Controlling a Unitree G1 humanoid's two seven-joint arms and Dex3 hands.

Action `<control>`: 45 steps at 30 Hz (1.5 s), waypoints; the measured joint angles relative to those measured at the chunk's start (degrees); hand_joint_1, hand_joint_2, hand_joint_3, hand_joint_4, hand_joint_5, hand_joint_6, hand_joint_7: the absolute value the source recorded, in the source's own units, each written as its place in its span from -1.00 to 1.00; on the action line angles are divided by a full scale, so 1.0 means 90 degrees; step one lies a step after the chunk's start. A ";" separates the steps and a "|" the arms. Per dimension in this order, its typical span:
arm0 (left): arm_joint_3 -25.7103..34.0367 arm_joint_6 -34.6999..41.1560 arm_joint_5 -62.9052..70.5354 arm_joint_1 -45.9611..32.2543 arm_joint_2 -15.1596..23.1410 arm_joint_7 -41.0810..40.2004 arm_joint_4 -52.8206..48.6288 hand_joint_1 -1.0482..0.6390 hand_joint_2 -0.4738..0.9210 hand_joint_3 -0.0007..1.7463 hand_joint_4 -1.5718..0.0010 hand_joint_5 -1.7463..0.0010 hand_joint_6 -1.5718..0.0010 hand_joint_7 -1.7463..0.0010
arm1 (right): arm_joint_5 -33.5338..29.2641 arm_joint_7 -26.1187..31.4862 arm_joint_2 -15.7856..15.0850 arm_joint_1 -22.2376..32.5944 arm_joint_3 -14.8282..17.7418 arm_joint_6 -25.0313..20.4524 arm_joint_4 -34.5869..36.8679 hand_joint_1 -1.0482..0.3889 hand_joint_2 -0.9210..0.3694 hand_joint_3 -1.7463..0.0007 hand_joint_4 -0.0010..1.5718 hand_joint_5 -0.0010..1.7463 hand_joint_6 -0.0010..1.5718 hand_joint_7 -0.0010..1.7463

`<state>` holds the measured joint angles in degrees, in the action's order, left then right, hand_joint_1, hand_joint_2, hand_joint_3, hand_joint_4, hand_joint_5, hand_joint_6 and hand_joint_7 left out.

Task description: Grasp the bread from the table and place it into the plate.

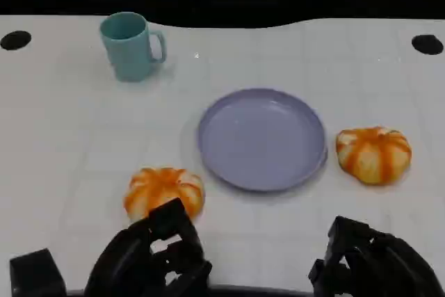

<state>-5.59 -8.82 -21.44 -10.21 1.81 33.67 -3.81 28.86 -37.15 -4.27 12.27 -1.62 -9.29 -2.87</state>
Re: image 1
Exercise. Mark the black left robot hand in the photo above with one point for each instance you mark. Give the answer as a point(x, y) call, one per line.
point(132, 262)

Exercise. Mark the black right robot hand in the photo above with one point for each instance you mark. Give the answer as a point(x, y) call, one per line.
point(382, 269)

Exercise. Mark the orange and white bread roll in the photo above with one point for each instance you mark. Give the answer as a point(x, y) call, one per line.
point(373, 156)
point(160, 185)

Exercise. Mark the lilac plate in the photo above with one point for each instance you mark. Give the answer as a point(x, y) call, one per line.
point(260, 140)

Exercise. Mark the pale green mug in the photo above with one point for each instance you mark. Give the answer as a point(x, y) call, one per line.
point(127, 53)

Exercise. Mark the black table grommet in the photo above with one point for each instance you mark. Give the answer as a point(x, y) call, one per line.
point(427, 44)
point(15, 40)

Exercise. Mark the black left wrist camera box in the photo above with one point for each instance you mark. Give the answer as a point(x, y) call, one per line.
point(36, 274)

